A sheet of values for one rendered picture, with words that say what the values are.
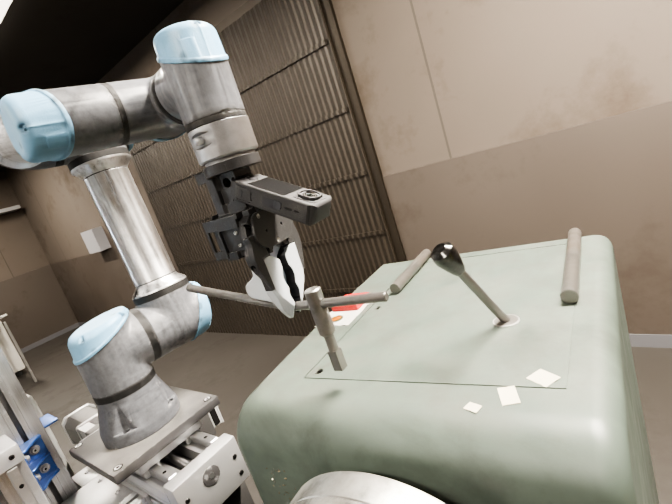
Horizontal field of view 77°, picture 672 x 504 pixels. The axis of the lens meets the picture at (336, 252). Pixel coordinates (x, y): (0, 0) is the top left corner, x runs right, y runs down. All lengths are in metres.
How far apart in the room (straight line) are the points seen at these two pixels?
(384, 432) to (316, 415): 0.10
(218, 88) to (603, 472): 0.52
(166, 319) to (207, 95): 0.52
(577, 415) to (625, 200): 2.24
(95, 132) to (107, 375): 0.48
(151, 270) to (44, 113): 0.45
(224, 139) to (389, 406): 0.36
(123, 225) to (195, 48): 0.49
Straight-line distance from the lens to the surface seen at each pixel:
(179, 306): 0.92
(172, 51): 0.54
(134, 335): 0.90
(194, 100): 0.52
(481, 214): 2.81
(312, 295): 0.52
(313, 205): 0.45
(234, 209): 0.54
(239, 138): 0.51
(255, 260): 0.50
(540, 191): 2.69
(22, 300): 9.43
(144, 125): 0.59
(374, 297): 0.48
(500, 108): 2.67
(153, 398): 0.93
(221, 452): 0.87
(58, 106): 0.56
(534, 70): 2.62
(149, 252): 0.93
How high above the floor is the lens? 1.54
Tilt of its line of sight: 12 degrees down
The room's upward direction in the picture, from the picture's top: 18 degrees counter-clockwise
